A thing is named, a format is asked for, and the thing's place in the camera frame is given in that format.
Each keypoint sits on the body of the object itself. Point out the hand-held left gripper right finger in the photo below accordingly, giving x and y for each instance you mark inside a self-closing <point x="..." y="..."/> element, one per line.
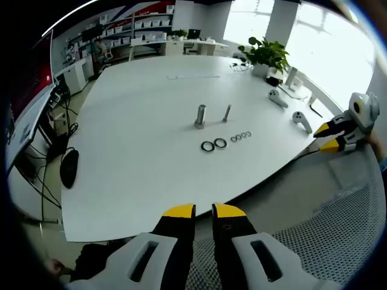
<point x="229" y="241"/>

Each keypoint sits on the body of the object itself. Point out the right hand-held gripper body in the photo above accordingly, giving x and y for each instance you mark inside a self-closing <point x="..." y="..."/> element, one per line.
<point x="367" y="114"/>

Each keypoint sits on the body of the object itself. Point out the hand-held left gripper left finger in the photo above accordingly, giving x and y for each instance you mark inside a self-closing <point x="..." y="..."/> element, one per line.
<point x="175" y="259"/>

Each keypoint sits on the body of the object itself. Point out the large black washer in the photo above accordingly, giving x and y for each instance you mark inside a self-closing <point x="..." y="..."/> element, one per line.
<point x="202" y="146"/>
<point x="214" y="144"/>

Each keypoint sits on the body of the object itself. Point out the small steel threaded stud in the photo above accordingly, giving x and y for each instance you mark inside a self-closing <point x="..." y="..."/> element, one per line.
<point x="226" y="113"/>

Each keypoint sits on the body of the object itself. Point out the large steel threaded stud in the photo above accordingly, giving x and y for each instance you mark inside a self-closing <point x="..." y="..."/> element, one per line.
<point x="201" y="116"/>

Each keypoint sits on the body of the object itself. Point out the black hex key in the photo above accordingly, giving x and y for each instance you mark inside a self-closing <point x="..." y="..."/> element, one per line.
<point x="316" y="110"/>

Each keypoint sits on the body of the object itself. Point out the white handheld controller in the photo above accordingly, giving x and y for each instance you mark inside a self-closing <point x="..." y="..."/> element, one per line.
<point x="273" y="95"/>
<point x="299" y="117"/>

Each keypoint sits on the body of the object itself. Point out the person's blue shirt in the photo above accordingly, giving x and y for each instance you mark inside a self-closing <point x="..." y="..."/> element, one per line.
<point x="383" y="166"/>

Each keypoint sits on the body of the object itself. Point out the white cylinder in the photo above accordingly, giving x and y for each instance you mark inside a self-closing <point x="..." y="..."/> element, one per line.
<point x="291" y="77"/>

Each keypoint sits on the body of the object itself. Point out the white mesh office chair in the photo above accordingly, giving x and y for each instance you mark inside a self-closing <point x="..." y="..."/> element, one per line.
<point x="332" y="211"/>

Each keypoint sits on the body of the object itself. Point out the large potted green plant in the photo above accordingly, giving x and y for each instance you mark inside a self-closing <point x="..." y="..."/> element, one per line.
<point x="266" y="54"/>

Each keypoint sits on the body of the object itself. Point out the small black desk monitor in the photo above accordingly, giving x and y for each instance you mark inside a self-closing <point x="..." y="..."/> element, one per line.
<point x="194" y="34"/>

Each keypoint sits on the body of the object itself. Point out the white office desk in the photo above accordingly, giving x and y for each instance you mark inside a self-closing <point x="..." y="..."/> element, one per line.
<point x="175" y="46"/>

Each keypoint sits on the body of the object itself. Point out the small potted green plant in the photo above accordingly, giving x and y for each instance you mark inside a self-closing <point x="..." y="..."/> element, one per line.
<point x="180" y="33"/>

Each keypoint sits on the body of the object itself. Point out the white cabinet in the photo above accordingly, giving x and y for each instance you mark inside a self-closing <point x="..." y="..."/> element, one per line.
<point x="75" y="75"/>

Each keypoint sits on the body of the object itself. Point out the storage shelves with white bins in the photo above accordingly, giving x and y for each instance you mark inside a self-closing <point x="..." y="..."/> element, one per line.
<point x="127" y="25"/>

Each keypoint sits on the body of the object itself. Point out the black monitor by shelves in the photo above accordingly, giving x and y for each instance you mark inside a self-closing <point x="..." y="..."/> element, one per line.
<point x="92" y="33"/>

